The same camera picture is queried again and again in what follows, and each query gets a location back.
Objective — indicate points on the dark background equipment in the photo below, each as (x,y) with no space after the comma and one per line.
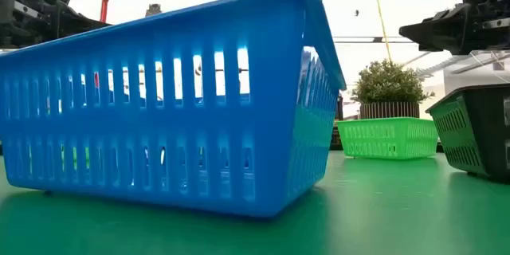
(338,123)

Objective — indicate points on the artificial plant in striped pot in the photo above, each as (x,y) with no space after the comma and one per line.
(388,83)

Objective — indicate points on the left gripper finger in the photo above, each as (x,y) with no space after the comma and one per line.
(75,16)
(71,28)

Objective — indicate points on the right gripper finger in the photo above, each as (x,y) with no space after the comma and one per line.
(446,22)
(450,43)

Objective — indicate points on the blue slotted plastic basket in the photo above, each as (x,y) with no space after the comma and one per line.
(159,127)

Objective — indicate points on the black slotted plastic basket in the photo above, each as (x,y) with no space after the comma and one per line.
(490,135)

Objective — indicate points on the light green plastic basket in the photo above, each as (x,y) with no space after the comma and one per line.
(75,158)
(382,121)

